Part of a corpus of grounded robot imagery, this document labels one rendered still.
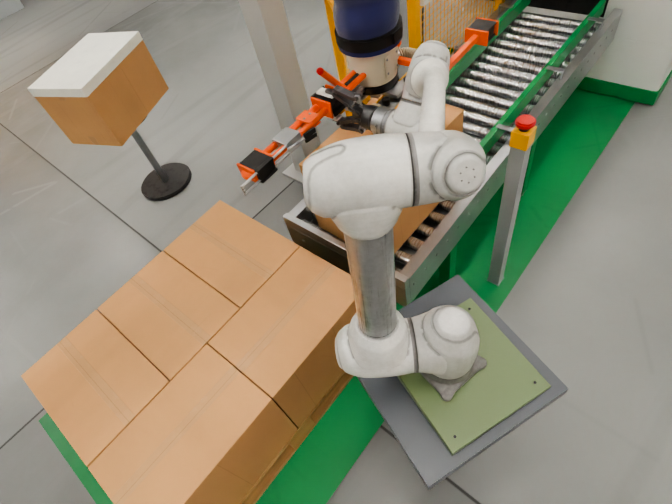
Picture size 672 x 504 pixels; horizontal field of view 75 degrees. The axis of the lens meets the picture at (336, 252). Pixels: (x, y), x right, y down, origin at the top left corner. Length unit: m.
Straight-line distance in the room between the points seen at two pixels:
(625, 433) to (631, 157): 1.73
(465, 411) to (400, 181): 0.83
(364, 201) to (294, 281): 1.24
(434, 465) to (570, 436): 0.99
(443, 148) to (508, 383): 0.88
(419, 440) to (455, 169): 0.89
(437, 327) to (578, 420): 1.22
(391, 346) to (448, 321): 0.16
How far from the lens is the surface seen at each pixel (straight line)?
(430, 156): 0.75
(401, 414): 1.42
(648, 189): 3.16
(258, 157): 1.37
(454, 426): 1.39
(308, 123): 1.45
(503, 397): 1.43
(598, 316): 2.54
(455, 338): 1.18
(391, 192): 0.75
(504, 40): 3.25
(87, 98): 2.92
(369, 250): 0.87
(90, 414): 2.09
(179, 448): 1.83
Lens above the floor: 2.11
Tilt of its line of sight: 51 degrees down
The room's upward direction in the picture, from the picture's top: 17 degrees counter-clockwise
